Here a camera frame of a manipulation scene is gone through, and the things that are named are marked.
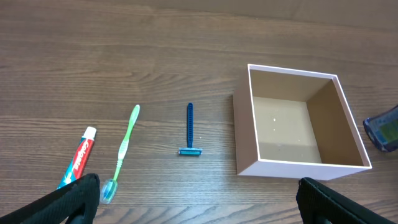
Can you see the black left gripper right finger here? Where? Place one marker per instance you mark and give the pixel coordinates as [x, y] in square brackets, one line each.
[318, 204]

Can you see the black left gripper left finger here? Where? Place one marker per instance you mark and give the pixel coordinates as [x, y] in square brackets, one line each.
[76, 202]

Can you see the green toothbrush with cap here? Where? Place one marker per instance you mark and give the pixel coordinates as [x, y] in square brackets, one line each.
[110, 187]

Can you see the bottle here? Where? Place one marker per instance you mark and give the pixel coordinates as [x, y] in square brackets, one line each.
[382, 130]

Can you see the blue disposable razor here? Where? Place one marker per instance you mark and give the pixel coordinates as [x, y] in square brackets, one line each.
[189, 150]

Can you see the red Colgate toothpaste tube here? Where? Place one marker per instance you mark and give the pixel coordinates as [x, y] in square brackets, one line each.
[78, 163]

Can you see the white cardboard box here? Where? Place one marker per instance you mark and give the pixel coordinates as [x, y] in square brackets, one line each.
[293, 124]

